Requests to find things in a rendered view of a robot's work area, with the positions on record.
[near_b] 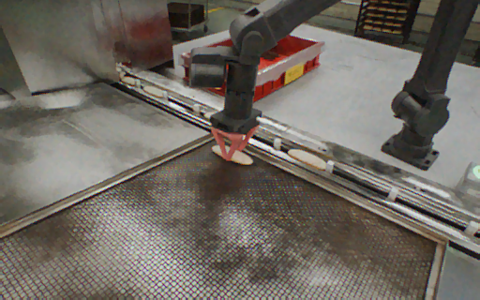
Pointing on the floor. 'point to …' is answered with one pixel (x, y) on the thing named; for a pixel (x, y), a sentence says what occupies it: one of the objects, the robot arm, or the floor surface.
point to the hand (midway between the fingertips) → (232, 152)
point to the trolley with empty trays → (187, 15)
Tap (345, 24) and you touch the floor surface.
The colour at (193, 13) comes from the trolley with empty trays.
